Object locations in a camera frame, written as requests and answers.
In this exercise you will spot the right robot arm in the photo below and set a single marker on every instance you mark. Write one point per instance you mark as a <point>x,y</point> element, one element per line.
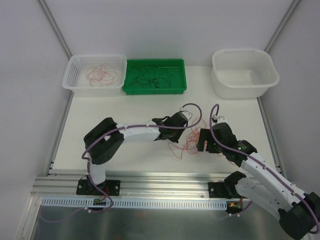
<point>297,212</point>

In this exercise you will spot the white slotted cable duct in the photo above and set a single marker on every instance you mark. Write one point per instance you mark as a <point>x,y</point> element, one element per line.
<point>131,203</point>

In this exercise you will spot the green plastic tray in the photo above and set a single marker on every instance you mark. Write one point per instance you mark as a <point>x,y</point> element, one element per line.
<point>165,76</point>

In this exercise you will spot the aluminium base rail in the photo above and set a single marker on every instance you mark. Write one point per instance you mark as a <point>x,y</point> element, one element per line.
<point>134,184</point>

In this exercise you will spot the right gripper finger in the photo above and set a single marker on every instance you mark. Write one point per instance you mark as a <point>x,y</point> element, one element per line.
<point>201,145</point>
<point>205,135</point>

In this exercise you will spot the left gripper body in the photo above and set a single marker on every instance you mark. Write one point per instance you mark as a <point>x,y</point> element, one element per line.
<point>171,131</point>

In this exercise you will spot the white plastic tub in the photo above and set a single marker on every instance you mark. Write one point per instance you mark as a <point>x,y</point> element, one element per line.
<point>242,73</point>

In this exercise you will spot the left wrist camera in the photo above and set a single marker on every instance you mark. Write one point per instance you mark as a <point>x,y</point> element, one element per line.
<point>187,115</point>

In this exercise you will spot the white perforated basket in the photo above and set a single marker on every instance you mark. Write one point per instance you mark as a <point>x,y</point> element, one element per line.
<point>95,75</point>

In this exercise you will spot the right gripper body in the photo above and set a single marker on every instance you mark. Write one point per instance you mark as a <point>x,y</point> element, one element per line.
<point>208,139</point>

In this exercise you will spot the aluminium frame rail left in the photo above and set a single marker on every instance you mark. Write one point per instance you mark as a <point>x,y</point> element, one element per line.
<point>54,28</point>

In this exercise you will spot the aluminium frame rail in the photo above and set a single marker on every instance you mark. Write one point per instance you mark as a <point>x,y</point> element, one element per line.
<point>269,134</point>
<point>54,28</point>

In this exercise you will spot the aluminium frame rail right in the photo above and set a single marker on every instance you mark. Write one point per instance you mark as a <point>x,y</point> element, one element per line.
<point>269,134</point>

